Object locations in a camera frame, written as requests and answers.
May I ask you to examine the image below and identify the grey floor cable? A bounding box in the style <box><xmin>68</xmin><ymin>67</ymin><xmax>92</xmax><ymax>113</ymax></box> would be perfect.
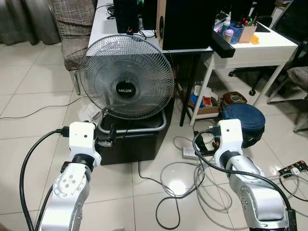
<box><xmin>159</xmin><ymin>137</ymin><xmax>308</xmax><ymax>231</ymax></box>

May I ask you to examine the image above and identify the blue mesh pen cup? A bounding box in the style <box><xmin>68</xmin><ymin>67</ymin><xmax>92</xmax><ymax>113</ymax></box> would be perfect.
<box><xmin>226</xmin><ymin>24</ymin><xmax>244</xmax><ymax>45</ymax></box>

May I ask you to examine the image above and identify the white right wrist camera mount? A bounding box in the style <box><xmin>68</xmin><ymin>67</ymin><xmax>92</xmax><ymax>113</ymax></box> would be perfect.
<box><xmin>219</xmin><ymin>119</ymin><xmax>244</xmax><ymax>164</ymax></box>

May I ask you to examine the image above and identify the thin black floor cable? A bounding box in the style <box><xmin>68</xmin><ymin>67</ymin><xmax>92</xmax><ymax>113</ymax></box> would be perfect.
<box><xmin>0</xmin><ymin>96</ymin><xmax>87</xmax><ymax>121</ymax></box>

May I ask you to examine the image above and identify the large black wood-sided speaker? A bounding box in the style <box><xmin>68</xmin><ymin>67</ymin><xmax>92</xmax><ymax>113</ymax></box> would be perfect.
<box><xmin>155</xmin><ymin>0</ymin><xmax>215</xmax><ymax>51</ymax></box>

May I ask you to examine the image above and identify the grey round table fan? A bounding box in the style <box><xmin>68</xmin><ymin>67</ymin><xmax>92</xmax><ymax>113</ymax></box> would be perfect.
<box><xmin>79</xmin><ymin>34</ymin><xmax>175</xmax><ymax>121</ymax></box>

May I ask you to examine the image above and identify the black box with silver handle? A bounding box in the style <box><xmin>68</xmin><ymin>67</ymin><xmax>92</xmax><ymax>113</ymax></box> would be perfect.
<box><xmin>96</xmin><ymin>99</ymin><xmax>175</xmax><ymax>167</ymax></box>

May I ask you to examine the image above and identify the black wheeled office chair base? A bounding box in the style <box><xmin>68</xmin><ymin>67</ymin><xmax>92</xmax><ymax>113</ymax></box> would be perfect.
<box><xmin>229</xmin><ymin>67</ymin><xmax>270</xmax><ymax>97</ymax></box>

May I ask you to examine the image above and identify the small white bottle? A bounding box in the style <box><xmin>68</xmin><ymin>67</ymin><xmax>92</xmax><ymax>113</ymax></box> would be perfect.
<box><xmin>222</xmin><ymin>12</ymin><xmax>231</xmax><ymax>34</ymax></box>

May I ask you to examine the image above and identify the grey chair with metal frame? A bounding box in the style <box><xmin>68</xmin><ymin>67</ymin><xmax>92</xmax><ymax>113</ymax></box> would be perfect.
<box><xmin>267</xmin><ymin>41</ymin><xmax>308</xmax><ymax>133</ymax></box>

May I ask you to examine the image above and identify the grey curtain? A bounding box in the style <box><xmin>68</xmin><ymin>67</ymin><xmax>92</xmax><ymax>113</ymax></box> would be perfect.
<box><xmin>0</xmin><ymin>0</ymin><xmax>61</xmax><ymax>46</ymax></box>

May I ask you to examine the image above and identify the black power strip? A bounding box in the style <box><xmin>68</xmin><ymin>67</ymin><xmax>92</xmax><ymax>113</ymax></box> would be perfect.
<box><xmin>278</xmin><ymin>160</ymin><xmax>308</xmax><ymax>177</ymax></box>

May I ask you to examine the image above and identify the wooden pen holder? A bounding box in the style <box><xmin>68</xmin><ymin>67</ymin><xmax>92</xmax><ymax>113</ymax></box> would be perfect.
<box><xmin>239</xmin><ymin>25</ymin><xmax>257</xmax><ymax>44</ymax></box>

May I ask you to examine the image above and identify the bin with dark blue lid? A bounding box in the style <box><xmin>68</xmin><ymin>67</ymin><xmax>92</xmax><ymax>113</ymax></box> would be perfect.
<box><xmin>221</xmin><ymin>103</ymin><xmax>266</xmax><ymax>149</ymax></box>

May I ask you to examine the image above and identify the thick black floor cable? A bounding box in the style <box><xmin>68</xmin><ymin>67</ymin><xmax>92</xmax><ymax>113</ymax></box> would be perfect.
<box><xmin>139</xmin><ymin>161</ymin><xmax>203</xmax><ymax>230</ymax></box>

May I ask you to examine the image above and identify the small black speaker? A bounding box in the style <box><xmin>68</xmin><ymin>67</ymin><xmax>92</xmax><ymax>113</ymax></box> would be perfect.
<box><xmin>113</xmin><ymin>0</ymin><xmax>140</xmax><ymax>34</ymax></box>

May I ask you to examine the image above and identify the brown tin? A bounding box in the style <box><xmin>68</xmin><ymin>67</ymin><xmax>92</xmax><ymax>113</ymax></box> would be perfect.
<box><xmin>222</xmin><ymin>91</ymin><xmax>247</xmax><ymax>105</ymax></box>

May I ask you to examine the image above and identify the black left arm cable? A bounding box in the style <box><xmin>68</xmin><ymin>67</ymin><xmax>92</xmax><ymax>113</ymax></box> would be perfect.
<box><xmin>19</xmin><ymin>128</ymin><xmax>71</xmax><ymax>231</ymax></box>

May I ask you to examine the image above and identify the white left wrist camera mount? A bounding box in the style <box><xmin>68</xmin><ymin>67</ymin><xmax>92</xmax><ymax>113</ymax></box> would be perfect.
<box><xmin>69</xmin><ymin>122</ymin><xmax>102</xmax><ymax>167</ymax></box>

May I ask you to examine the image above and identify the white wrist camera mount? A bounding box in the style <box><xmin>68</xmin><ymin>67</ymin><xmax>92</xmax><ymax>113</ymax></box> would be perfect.
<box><xmin>219</xmin><ymin>119</ymin><xmax>244</xmax><ymax>164</ymax></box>
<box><xmin>69</xmin><ymin>122</ymin><xmax>102</xmax><ymax>167</ymax></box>

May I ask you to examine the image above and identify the white desk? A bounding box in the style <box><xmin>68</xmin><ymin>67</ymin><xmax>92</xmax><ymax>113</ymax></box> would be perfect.
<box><xmin>89</xmin><ymin>0</ymin><xmax>299</xmax><ymax>127</ymax></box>

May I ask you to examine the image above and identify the black oblong bar speaker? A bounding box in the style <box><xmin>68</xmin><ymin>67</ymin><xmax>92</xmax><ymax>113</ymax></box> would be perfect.
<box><xmin>212</xmin><ymin>31</ymin><xmax>236</xmax><ymax>58</ymax></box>

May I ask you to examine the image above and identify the cardboard box with items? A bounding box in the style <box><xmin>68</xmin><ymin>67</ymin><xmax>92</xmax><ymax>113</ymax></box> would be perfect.
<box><xmin>188</xmin><ymin>94</ymin><xmax>222</xmax><ymax>116</ymax></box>

